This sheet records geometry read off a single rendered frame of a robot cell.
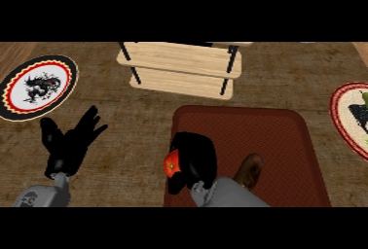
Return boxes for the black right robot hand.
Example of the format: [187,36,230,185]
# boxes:
[165,131,220,196]

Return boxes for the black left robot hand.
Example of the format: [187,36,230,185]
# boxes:
[38,104,109,181]

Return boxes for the red tomato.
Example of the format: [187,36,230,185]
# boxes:
[162,149,183,179]

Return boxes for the dark red tray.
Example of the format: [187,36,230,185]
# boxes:
[162,104,333,208]

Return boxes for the wooden tiered shelf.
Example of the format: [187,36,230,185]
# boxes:
[115,41,254,101]

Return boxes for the brown rounded object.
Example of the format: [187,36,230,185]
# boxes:
[233,153,265,193]

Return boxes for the black rimmed dragon plate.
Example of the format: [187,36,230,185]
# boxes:
[0,54,79,123]

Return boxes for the red rimmed patterned plate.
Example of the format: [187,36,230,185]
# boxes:
[327,81,368,161]

